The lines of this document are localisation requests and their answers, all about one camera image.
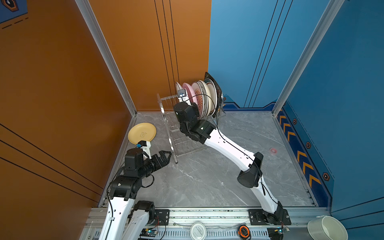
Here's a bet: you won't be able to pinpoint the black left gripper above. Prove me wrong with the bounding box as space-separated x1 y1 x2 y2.
138 150 171 180

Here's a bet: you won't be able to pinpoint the pink round plate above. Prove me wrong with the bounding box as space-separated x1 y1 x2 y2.
182 83 199 104

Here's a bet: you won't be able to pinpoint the white plate orange sunburst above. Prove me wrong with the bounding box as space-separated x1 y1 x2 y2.
192 82 204 118

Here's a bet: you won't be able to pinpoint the steel wire dish rack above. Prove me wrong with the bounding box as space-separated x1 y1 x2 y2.
155 92 226 164

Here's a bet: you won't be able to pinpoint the cream round plate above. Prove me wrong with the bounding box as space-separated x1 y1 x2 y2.
203 81 214 116

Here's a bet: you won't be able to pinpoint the white plate green red rim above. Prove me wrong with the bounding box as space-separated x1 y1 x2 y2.
206 79 217 115

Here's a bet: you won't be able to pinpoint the yellow round plate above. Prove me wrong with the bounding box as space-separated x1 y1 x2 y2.
128 123 157 145

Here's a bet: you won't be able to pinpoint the black floral square plate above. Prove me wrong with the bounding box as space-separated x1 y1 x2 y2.
204 72 224 118

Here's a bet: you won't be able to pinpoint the white plate green quatrefoil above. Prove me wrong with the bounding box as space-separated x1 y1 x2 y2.
197 80 210 118

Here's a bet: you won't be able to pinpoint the white plate black characters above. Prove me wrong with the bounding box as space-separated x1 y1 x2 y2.
175 82 183 93

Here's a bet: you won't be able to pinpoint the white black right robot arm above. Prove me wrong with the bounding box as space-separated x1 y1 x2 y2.
173 102 292 226

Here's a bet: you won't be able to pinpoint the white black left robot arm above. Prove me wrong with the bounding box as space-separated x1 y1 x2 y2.
99 148 172 240

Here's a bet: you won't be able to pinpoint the green circuit board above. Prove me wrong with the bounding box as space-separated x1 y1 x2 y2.
139 229 159 239

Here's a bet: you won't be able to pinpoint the white round lid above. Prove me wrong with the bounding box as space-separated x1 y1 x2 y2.
190 222 207 240

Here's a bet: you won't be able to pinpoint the orange black tape measure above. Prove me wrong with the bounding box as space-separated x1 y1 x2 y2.
238 225 252 240

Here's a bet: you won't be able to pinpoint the white bucket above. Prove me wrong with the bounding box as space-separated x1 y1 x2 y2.
307 216 349 240

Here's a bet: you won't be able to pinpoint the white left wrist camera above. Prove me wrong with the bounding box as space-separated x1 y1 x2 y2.
136 141 152 159

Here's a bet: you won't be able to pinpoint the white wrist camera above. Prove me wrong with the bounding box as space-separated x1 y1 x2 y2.
177 89 191 105
136 141 152 159

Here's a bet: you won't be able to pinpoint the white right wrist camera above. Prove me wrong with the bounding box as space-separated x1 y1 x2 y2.
177 89 191 105

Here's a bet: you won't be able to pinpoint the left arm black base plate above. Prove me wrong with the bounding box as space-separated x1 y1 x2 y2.
149 209 170 226

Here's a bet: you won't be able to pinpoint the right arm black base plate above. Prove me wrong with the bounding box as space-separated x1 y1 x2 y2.
248 209 292 226

